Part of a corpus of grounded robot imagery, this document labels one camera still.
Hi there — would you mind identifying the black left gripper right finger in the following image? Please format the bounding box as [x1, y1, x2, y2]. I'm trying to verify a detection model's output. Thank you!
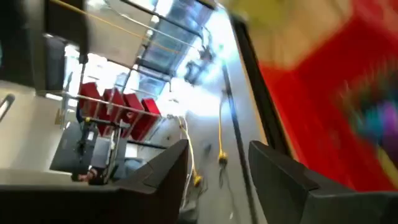
[248, 140, 398, 224]

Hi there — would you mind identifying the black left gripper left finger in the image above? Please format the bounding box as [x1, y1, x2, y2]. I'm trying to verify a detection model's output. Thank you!
[0, 139, 190, 224]

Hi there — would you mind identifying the red plastic bin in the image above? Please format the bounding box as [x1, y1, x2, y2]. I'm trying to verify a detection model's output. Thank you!
[257, 0, 398, 192]

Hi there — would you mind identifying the iridescent metal fork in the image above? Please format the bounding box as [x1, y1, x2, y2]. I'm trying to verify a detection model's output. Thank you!
[377, 99, 398, 150]
[337, 71, 398, 147]

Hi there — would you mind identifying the grey equipment box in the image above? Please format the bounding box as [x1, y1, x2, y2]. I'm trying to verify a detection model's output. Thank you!
[49, 120, 133, 185]

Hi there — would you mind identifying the metal shelf rack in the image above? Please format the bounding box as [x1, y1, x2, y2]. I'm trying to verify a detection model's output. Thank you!
[43, 71, 165, 184]

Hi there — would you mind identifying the red plastic organizer tray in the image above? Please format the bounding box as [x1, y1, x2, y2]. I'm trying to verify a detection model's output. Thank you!
[229, 14, 295, 158]

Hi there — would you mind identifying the black tripod stand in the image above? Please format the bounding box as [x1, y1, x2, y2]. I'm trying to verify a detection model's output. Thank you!
[183, 43, 218, 86]

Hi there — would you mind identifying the white floor cable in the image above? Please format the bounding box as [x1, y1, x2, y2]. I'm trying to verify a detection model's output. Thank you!
[177, 115, 205, 189]

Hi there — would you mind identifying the yellow extension cable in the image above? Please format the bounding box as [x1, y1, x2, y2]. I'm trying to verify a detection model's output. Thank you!
[216, 101, 230, 167]

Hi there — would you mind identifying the yellow hanging cable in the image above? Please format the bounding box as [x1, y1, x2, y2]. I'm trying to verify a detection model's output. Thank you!
[49, 0, 189, 56]

